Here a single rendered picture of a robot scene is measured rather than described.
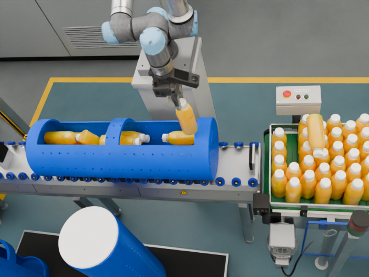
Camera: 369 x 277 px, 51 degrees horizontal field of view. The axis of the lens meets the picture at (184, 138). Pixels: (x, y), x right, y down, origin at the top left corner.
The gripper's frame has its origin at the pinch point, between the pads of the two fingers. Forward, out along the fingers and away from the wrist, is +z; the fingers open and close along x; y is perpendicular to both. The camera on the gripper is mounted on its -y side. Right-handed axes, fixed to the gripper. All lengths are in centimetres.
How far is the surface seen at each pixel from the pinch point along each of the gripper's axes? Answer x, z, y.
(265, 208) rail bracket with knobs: 24, 44, -30
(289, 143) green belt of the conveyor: -14, 55, -41
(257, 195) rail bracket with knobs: 18, 44, -27
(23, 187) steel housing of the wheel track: 13, 55, 99
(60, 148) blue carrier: 8, 22, 61
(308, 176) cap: 12, 35, -48
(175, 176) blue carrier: 14.4, 35.0, 8.6
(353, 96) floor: -110, 146, -93
